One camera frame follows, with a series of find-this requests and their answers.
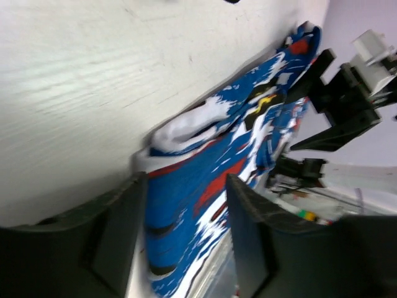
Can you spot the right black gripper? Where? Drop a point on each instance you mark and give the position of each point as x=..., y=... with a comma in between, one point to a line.
x=340, y=100

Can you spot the blue white patterned trousers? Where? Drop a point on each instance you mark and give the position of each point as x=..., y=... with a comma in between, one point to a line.
x=240, y=130

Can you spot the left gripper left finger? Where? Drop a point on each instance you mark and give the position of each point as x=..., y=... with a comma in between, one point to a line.
x=84, y=252

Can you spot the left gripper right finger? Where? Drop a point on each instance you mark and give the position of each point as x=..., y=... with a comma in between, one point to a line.
x=279, y=254

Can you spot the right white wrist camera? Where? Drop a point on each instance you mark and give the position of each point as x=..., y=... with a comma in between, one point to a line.
x=375, y=60

